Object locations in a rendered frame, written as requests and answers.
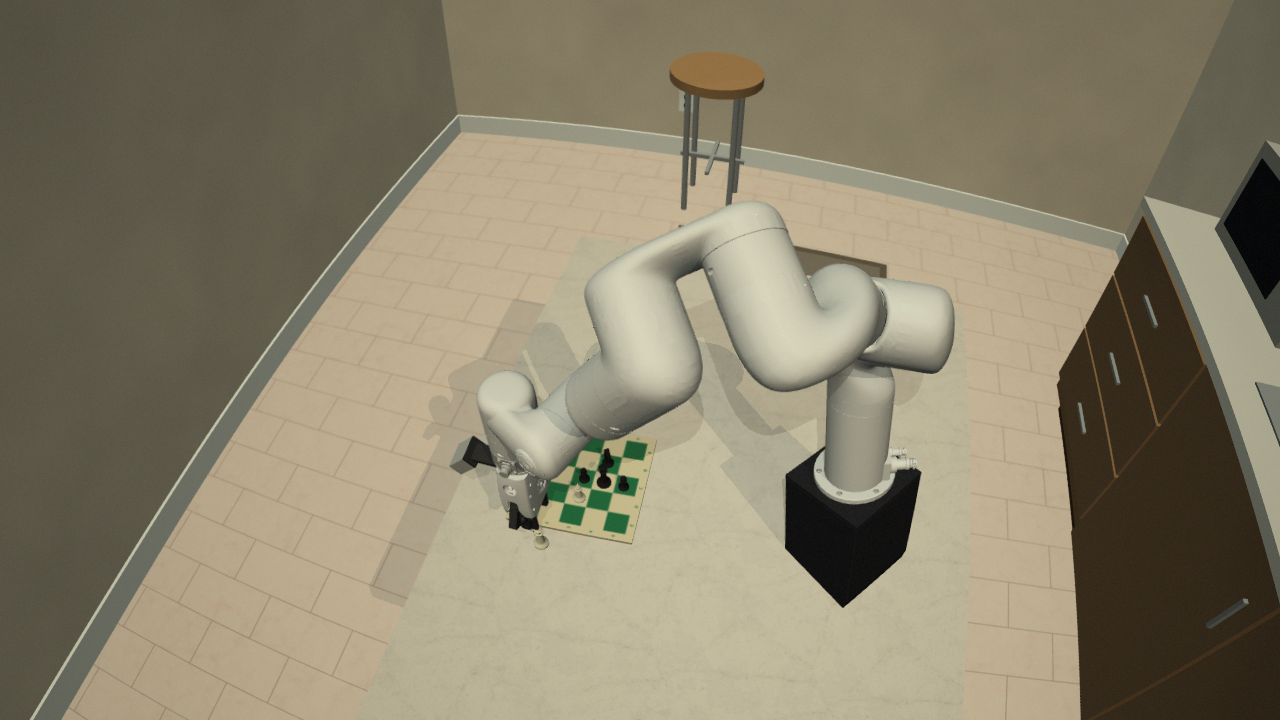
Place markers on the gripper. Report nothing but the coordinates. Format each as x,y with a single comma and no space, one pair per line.
525,494

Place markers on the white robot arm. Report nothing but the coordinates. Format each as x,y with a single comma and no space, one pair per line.
651,362

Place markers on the green and white chessboard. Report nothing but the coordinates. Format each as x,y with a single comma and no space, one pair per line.
608,514

